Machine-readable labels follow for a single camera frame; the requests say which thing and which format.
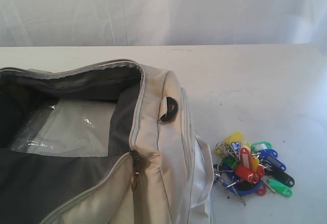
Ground black right D-ring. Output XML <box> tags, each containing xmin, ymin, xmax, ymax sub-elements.
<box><xmin>159</xmin><ymin>95</ymin><xmax>180</xmax><ymax>123</ymax></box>

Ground clear plastic packet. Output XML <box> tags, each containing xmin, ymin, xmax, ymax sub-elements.
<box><xmin>9</xmin><ymin>99</ymin><xmax>116</xmax><ymax>157</ymax></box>

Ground beige fabric duffel bag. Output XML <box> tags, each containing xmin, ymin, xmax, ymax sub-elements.
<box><xmin>1</xmin><ymin>60</ymin><xmax>214</xmax><ymax>223</ymax></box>

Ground bunch of colourful key tags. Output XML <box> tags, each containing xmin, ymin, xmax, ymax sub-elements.
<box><xmin>213</xmin><ymin>131</ymin><xmax>295</xmax><ymax>205</ymax></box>

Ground metal zipper pull with ring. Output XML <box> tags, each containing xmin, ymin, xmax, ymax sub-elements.
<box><xmin>129</xmin><ymin>150</ymin><xmax>142</xmax><ymax>192</ymax></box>

